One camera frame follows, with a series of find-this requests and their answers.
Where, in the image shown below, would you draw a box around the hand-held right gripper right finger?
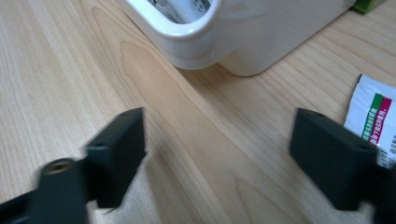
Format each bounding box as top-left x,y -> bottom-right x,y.
289,107 -> 380,213

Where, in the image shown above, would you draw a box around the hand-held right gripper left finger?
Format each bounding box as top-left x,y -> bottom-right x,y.
84,106 -> 148,209

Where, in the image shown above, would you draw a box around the pile of small packets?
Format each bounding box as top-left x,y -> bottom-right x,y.
146,0 -> 213,25

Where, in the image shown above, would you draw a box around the white plastic box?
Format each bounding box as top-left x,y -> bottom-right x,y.
120,0 -> 269,71

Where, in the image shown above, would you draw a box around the white green pink striped packet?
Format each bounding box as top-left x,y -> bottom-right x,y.
343,73 -> 396,169

